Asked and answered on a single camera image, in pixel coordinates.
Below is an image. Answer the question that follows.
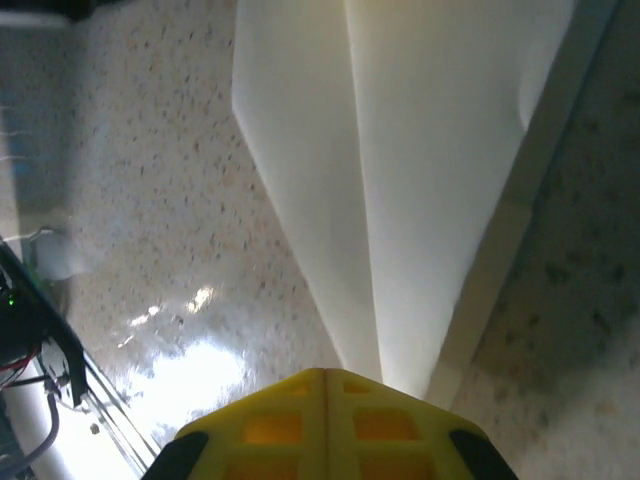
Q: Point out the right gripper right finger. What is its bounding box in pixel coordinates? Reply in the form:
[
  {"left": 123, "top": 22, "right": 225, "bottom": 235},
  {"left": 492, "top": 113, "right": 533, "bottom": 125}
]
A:
[{"left": 325, "top": 368, "right": 521, "bottom": 480}]

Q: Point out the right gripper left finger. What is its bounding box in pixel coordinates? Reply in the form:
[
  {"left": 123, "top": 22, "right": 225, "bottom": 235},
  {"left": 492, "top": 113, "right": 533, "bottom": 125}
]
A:
[{"left": 144, "top": 368, "right": 327, "bottom": 480}]

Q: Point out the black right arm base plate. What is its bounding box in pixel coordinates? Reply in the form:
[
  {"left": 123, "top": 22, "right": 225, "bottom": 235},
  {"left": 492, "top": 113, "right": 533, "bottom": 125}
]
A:
[{"left": 0, "top": 238, "right": 89, "bottom": 409}]

